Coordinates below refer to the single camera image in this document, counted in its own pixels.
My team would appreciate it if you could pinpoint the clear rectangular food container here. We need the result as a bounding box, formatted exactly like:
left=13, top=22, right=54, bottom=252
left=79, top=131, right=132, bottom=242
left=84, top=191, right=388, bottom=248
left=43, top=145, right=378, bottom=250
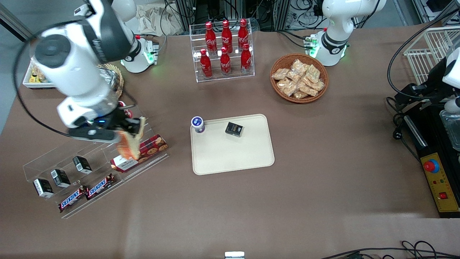
left=440, top=109, right=460, bottom=152

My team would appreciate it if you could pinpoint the round brown wicker basket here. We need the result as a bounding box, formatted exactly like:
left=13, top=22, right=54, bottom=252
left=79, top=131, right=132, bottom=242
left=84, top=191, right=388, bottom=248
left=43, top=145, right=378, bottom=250
left=270, top=53, right=329, bottom=104

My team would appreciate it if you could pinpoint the thin black looped cable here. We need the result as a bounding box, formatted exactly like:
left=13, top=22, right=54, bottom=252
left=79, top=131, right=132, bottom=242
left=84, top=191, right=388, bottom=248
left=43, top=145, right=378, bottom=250
left=400, top=240, right=460, bottom=258

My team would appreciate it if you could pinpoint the thick black floor cable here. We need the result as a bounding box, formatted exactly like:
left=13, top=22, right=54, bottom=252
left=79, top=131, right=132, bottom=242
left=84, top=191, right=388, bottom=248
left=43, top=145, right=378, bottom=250
left=319, top=247, right=460, bottom=259

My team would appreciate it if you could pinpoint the purple lidded yogurt cup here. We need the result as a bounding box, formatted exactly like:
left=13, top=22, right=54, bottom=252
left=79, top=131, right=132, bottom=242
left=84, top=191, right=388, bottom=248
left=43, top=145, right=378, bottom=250
left=191, top=116, right=206, bottom=134

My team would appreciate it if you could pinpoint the red cookie box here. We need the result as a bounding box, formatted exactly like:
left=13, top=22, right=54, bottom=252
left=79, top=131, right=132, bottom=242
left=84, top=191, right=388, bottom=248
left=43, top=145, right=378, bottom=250
left=110, top=134, right=169, bottom=173

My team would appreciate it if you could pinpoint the oval tan wicker basket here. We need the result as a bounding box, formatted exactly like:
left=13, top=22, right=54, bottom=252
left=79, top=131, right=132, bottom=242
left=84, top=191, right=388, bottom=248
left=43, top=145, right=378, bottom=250
left=96, top=64, right=124, bottom=100

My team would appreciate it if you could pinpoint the red lidded yogurt cup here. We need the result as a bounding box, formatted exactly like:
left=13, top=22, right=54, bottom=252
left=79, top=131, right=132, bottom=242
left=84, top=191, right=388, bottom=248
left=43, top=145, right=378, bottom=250
left=118, top=101, right=134, bottom=119

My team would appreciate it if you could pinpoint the small black labelled box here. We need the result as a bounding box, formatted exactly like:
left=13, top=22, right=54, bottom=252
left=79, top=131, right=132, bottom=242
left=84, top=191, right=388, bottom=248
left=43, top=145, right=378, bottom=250
left=73, top=156, right=93, bottom=175
left=33, top=178, right=55, bottom=199
left=225, top=122, right=244, bottom=138
left=50, top=169, right=71, bottom=188

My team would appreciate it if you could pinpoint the white rectangular snack bin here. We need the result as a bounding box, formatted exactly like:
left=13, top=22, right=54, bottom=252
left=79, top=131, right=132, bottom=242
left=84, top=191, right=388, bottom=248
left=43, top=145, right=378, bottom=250
left=22, top=56, right=58, bottom=90

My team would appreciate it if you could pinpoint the aluminium equipment frame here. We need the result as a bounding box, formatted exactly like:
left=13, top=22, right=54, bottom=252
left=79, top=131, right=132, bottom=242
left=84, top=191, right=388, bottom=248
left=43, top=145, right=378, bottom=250
left=174, top=0, right=292, bottom=32

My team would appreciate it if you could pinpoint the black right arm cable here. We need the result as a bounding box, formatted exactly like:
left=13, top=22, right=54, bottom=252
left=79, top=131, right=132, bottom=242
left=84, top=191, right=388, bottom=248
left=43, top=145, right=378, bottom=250
left=12, top=20, right=139, bottom=141

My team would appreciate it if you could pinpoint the white wire basket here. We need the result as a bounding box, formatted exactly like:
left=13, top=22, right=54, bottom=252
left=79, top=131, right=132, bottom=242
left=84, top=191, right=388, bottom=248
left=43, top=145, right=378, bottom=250
left=403, top=26, right=460, bottom=85

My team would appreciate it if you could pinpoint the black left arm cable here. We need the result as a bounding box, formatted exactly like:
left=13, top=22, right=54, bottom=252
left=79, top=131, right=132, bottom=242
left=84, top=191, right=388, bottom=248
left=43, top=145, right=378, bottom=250
left=387, top=7, right=460, bottom=101

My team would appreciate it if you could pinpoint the red Coca-Cola bottle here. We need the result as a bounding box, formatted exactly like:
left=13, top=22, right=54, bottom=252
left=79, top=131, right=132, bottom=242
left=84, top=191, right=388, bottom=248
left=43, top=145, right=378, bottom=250
left=238, top=18, right=249, bottom=51
left=220, top=46, right=232, bottom=76
left=240, top=43, right=252, bottom=74
left=205, top=22, right=217, bottom=56
left=199, top=49, right=213, bottom=79
left=221, top=19, right=233, bottom=54

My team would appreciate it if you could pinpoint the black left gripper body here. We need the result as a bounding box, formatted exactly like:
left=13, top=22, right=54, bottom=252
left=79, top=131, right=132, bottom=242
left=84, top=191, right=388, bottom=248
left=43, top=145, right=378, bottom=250
left=426, top=58, right=450, bottom=97

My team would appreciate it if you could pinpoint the clear acrylic bottle rack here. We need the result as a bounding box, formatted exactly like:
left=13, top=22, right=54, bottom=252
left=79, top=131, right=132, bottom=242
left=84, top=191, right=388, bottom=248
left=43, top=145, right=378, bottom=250
left=189, top=22, right=255, bottom=83

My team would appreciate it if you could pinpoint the Snickers chocolate bar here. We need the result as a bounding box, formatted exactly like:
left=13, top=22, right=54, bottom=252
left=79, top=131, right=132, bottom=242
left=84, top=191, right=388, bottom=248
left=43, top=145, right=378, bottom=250
left=85, top=173, right=116, bottom=200
left=58, top=185, right=89, bottom=213

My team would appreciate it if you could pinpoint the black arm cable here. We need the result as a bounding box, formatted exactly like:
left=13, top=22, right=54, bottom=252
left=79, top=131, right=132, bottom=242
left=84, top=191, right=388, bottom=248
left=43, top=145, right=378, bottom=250
left=387, top=7, right=460, bottom=101
left=12, top=20, right=139, bottom=141

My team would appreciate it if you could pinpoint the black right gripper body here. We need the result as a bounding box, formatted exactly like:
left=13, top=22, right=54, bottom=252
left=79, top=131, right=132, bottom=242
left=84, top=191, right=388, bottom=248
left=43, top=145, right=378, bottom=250
left=81, top=109, right=127, bottom=130

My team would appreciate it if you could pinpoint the clear acrylic stepped shelf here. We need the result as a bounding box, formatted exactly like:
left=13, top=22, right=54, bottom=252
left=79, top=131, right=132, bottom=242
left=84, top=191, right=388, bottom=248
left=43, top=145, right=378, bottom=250
left=22, top=114, right=170, bottom=219

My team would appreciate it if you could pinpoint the black sealing machine yellow panel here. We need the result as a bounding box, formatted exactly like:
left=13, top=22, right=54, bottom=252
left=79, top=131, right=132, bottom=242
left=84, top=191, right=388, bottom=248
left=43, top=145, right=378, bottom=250
left=402, top=104, right=460, bottom=219

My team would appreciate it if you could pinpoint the grey aluminium post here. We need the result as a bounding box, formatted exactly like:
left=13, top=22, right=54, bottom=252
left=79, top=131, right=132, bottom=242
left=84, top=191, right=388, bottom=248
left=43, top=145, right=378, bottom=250
left=0, top=4, right=31, bottom=42

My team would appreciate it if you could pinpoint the black power cable with plug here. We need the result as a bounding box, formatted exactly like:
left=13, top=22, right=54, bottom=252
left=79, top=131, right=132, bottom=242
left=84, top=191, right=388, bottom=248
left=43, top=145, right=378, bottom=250
left=385, top=96, right=424, bottom=164

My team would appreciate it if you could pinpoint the beige plastic serving tray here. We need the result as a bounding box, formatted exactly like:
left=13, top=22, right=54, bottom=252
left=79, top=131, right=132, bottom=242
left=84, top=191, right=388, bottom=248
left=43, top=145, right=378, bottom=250
left=190, top=114, right=275, bottom=176

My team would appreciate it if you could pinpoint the triangle sandwich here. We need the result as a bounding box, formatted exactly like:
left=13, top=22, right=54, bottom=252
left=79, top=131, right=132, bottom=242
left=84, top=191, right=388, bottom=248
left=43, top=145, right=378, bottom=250
left=116, top=117, right=146, bottom=162

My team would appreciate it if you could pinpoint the beige crumpled cloth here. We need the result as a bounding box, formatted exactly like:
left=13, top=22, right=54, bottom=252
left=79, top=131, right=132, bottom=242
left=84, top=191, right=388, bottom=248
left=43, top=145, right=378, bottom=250
left=136, top=1, right=184, bottom=36

